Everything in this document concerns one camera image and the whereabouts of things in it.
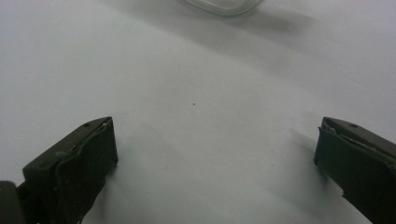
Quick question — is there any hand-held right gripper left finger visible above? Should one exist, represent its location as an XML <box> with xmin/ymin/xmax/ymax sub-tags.
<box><xmin>17</xmin><ymin>116</ymin><xmax>119</xmax><ymax>224</ymax></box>

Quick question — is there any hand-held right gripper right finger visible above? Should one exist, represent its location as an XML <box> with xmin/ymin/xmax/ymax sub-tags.
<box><xmin>313</xmin><ymin>116</ymin><xmax>396</xmax><ymax>224</ymax></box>

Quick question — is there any white round object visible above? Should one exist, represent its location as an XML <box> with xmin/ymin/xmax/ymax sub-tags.
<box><xmin>181</xmin><ymin>0</ymin><xmax>264</xmax><ymax>17</ymax></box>

